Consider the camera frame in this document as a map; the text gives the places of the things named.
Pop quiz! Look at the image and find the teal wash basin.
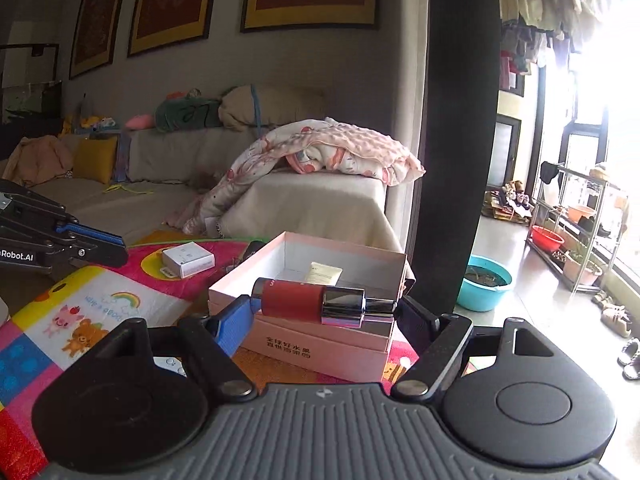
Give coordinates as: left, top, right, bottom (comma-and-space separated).
457, 255, 514, 312

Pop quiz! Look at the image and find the beige pillow blue strap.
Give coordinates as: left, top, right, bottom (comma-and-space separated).
218, 83, 329, 132

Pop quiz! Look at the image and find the framed picture left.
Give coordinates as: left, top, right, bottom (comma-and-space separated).
68, 0, 122, 80

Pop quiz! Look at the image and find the beige covered sofa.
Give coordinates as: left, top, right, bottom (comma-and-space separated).
34, 128, 400, 250

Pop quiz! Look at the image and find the colourful play mat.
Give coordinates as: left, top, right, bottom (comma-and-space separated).
1, 233, 416, 479

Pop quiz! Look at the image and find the pink cardboard box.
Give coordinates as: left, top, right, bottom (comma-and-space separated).
208, 232, 407, 382

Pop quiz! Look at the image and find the green plush toy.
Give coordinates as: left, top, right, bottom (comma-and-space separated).
154, 89, 222, 133

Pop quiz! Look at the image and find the white remote control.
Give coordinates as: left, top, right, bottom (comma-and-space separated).
154, 356, 186, 377

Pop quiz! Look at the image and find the metal plant shelf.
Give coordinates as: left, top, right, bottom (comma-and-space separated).
527, 162, 628, 294

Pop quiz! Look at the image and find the framed picture middle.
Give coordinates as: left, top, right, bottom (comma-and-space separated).
127, 0, 214, 58

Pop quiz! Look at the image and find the red plastic basin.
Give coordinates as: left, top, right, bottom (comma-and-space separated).
530, 226, 564, 254

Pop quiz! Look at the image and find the red silver dropper bottle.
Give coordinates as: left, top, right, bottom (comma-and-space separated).
250, 278, 397, 330

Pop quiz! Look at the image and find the cream lotion tube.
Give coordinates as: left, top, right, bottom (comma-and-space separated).
304, 262, 343, 286

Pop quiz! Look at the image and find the white USB-C cable box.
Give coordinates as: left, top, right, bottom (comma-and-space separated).
160, 242, 215, 278

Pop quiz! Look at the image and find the pink floral blanket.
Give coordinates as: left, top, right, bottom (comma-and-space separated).
168, 117, 425, 235

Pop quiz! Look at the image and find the yellow cushion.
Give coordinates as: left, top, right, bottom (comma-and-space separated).
73, 136, 117, 184

